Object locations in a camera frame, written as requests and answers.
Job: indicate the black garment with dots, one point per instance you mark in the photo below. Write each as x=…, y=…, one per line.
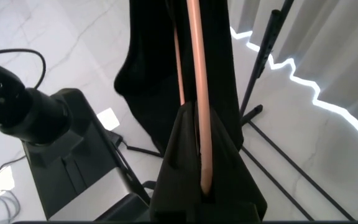
x=151, y=62

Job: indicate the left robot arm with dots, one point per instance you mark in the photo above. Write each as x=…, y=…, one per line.
x=57, y=140

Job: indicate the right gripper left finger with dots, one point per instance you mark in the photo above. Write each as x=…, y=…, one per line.
x=176, y=186

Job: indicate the pink clothes hanger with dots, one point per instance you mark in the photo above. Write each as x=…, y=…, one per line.
x=200, y=77

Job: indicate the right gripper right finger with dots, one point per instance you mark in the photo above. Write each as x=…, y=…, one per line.
x=235, y=193

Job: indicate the black clothes rack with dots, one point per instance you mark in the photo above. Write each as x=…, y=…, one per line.
x=266, y=53

